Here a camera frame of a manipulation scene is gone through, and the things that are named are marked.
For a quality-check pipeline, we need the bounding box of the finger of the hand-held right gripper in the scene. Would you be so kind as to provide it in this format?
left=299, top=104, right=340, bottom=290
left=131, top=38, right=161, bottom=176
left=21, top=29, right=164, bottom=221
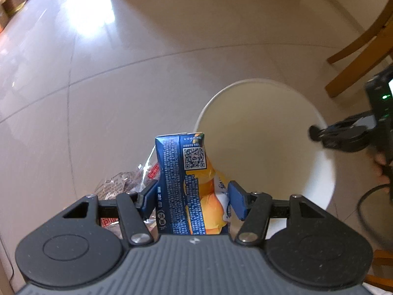
left=308, top=112, right=374, bottom=153

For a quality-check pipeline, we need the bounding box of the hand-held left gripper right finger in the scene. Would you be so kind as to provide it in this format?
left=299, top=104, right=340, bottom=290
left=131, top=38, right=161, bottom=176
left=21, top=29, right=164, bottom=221
left=227, top=181, right=327, bottom=248

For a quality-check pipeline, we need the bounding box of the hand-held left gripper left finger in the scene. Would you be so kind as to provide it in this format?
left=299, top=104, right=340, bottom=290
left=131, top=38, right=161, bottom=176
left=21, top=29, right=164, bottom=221
left=60, top=180, right=160, bottom=248

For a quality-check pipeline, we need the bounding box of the blue and orange drink carton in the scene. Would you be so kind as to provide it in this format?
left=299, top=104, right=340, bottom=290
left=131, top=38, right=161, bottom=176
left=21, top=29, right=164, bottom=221
left=155, top=132, right=231, bottom=236

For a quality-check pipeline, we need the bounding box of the white round bin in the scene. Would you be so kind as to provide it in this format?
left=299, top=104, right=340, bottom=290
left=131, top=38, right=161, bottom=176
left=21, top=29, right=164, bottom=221
left=193, top=79, right=337, bottom=222

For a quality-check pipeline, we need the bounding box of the person's right hand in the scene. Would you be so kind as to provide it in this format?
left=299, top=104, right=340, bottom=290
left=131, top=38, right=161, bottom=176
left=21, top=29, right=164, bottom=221
left=374, top=152, right=393, bottom=185

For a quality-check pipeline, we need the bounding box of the clear red snack wrapper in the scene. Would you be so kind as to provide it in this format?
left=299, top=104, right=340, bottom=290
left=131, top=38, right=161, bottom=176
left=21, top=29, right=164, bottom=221
left=93, top=146, right=161, bottom=232

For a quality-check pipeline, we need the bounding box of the wooden chair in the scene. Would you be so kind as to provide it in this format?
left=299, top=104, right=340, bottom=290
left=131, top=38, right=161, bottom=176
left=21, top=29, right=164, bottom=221
left=325, top=6, right=393, bottom=99

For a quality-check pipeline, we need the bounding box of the wooden furniture leg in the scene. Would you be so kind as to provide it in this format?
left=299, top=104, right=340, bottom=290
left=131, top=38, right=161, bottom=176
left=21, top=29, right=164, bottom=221
left=365, top=249, right=393, bottom=293

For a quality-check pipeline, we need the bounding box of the black cable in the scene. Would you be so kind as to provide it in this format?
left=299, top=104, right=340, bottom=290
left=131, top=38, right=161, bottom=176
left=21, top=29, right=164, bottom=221
left=357, top=184, right=393, bottom=253

